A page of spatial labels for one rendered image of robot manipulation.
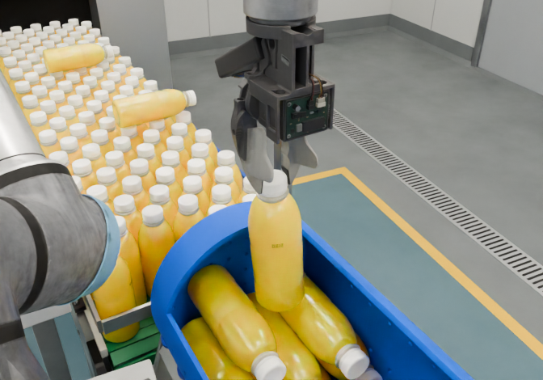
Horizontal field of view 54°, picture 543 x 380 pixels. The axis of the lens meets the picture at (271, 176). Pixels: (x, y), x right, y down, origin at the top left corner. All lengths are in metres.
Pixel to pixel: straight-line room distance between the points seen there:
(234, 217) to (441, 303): 1.81
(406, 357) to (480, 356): 1.55
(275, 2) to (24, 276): 0.33
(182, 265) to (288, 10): 0.39
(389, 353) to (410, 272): 1.80
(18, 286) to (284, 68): 0.31
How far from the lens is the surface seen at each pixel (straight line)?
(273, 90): 0.54
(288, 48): 0.52
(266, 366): 0.71
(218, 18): 5.35
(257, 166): 0.61
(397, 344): 0.80
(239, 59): 0.60
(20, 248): 0.51
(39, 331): 1.13
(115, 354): 1.06
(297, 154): 0.64
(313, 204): 2.98
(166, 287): 0.77
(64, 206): 0.58
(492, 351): 2.37
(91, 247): 0.58
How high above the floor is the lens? 1.68
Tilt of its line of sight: 31 degrees down
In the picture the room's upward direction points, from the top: straight up
